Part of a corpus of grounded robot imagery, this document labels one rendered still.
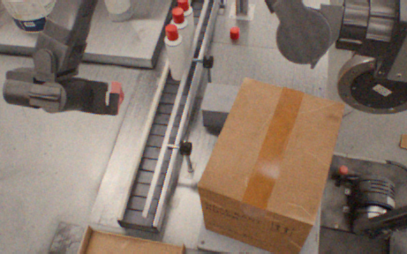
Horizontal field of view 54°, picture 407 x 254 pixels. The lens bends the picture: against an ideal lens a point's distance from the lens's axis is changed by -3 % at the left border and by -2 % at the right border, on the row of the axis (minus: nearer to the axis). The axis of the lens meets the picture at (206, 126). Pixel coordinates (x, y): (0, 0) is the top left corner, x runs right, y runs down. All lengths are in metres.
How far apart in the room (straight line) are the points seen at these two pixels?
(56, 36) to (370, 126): 1.89
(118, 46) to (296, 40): 0.93
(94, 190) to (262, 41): 0.75
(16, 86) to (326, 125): 0.62
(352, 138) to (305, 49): 1.71
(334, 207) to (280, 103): 0.92
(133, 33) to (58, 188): 0.59
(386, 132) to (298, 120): 1.46
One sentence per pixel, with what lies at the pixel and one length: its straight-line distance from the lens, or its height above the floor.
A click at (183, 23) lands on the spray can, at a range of 1.21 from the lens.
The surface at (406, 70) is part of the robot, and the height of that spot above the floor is 1.42.
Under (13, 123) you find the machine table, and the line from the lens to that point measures 1.43.
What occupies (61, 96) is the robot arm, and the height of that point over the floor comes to 1.33.
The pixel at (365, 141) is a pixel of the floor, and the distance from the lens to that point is 2.28.
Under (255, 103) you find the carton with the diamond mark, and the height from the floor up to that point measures 1.12.
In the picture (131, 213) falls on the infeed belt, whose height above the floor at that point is 0.88.
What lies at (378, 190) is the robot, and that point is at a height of 0.42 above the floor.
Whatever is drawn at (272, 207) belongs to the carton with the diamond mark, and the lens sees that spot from 0.81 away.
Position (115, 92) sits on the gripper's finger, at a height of 1.23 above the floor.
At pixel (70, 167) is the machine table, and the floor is 0.83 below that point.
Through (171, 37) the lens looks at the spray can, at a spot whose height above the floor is 1.06.
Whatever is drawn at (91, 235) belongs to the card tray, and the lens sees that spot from 1.15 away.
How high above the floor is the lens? 1.87
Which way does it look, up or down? 57 degrees down
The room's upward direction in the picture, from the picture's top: 6 degrees counter-clockwise
